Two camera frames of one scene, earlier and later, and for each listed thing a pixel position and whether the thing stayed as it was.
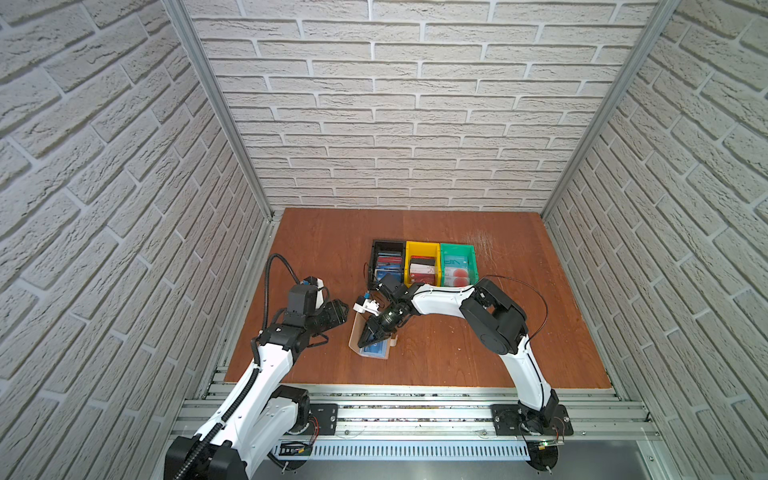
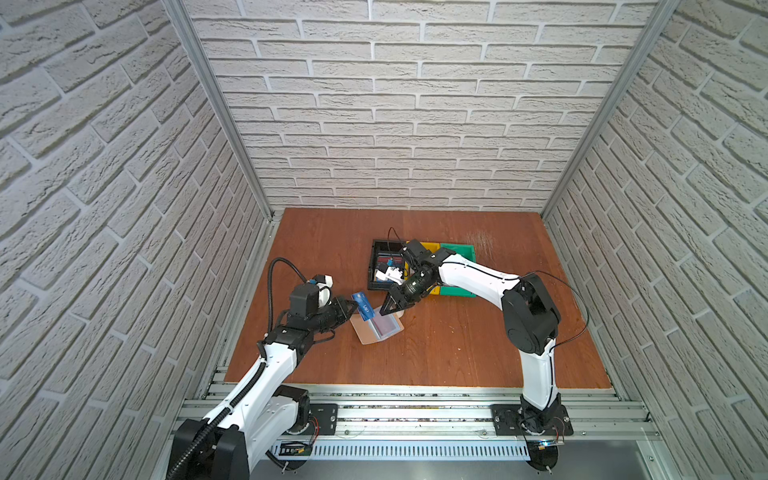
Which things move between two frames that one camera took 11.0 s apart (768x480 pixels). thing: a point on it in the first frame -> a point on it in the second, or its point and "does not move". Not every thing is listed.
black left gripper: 340,312 does not move
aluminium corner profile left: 183,18 does not move
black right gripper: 376,328 -> 387,308
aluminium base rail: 387,412 does not move
